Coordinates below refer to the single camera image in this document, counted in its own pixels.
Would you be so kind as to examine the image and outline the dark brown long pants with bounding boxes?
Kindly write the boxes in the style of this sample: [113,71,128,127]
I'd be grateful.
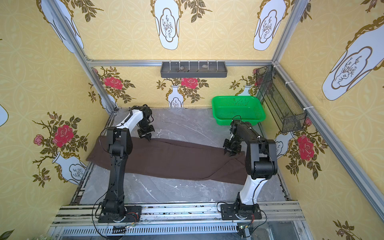
[86,135,251,186]

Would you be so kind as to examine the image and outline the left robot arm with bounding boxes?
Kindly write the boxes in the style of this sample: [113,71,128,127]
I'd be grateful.
[98,105,155,223]

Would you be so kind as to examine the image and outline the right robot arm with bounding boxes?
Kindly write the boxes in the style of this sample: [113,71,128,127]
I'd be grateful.
[220,120,278,220]

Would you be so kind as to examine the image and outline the green plastic basket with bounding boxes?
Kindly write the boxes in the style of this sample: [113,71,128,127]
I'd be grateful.
[212,96,266,126]

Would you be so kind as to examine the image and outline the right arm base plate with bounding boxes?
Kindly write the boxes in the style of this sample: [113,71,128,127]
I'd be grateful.
[220,203,262,221]

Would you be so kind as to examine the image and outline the black wire mesh basket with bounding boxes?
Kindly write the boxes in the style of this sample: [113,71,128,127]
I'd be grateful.
[257,65,307,134]

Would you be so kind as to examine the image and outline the grey wall shelf tray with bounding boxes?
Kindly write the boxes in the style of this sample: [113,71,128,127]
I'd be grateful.
[160,61,228,79]

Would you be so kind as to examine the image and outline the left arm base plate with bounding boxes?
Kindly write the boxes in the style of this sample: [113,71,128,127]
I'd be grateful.
[98,206,142,223]

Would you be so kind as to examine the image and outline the aluminium front rail frame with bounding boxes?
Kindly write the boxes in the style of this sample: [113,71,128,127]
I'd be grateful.
[48,201,313,240]

